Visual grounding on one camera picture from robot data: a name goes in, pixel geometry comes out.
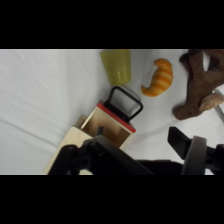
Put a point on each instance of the wooden toy toaster red top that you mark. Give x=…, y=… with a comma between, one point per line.
x=115, y=123

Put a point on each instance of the light wooden box with slot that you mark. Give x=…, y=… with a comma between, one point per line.
x=71, y=138

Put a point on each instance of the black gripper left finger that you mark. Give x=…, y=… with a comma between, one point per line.
x=90, y=156

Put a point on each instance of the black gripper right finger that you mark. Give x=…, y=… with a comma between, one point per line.
x=196, y=156

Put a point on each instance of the white table cloth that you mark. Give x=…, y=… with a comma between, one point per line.
x=40, y=100

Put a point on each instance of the orange toy croissant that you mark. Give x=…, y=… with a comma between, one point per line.
x=161, y=78

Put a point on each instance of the brown plush animal toy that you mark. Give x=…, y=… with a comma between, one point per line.
x=200, y=83

